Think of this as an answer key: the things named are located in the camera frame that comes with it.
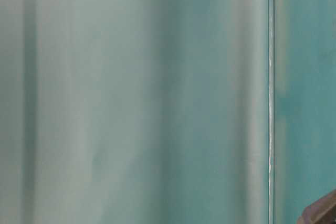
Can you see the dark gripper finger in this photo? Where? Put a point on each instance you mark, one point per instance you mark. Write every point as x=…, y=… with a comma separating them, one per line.
x=321, y=211

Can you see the teal green backdrop curtain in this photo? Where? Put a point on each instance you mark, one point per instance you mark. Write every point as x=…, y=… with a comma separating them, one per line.
x=166, y=111

